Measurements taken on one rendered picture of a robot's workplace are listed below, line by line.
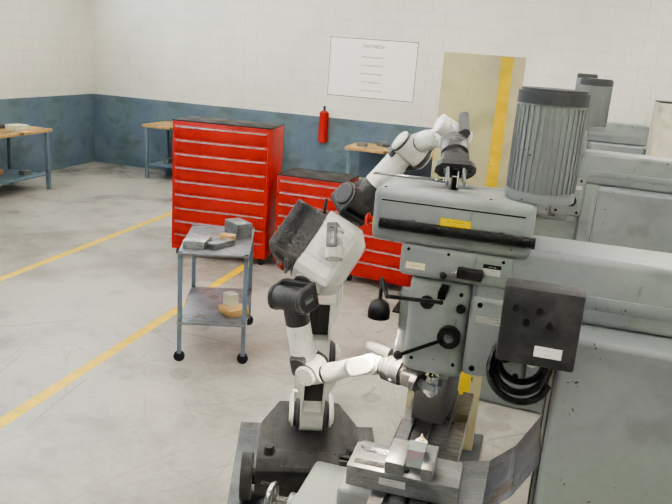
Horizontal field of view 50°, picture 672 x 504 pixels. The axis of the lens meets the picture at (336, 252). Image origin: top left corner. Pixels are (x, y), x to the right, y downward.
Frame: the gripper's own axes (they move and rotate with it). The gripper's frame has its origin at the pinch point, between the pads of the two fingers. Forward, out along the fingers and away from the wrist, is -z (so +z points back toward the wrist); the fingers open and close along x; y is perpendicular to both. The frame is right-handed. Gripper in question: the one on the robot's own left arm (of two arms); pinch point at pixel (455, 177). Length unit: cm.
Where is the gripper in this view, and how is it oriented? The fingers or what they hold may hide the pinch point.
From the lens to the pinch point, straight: 222.4
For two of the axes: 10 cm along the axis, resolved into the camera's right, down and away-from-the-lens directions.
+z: 0.9, -7.1, 7.0
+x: -10.0, -0.9, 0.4
